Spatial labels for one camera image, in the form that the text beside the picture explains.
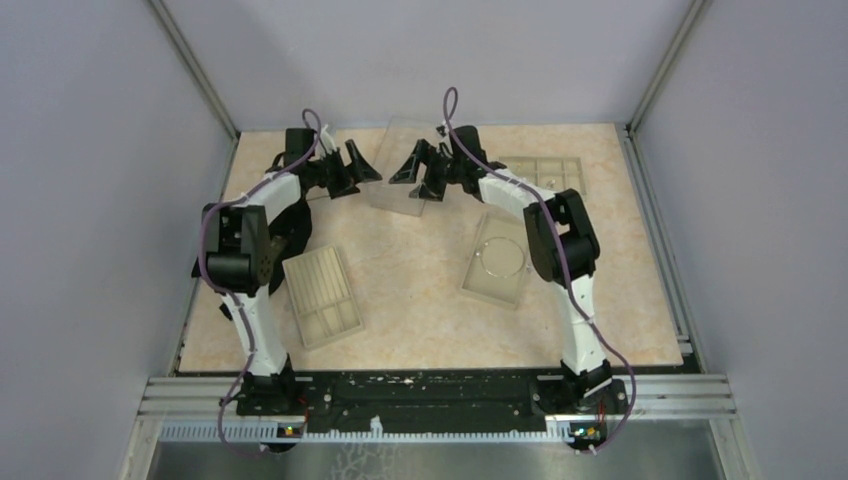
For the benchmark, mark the clear plastic box cover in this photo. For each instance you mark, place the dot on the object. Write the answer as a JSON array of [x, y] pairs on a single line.
[[394, 162]]

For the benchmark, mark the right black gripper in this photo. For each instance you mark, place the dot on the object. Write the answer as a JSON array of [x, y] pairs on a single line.
[[422, 151]]

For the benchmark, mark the beige slotted ring tray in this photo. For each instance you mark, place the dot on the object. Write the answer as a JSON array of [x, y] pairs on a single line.
[[323, 302]]

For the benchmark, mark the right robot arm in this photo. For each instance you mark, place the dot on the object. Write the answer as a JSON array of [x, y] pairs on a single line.
[[562, 244]]

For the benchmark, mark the beige compartment tray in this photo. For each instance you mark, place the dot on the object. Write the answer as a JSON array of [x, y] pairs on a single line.
[[567, 171]]

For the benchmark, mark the white slotted cable duct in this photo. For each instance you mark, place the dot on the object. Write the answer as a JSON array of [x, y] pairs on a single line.
[[278, 432]]

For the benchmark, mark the black cloth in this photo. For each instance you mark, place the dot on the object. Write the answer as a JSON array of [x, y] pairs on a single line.
[[244, 250]]

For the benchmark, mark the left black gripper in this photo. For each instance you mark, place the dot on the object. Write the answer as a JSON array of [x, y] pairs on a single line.
[[356, 172]]

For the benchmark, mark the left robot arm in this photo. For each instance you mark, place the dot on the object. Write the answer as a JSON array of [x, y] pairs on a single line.
[[268, 366]]

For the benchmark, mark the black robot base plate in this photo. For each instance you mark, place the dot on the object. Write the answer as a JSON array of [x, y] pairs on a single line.
[[440, 401]]

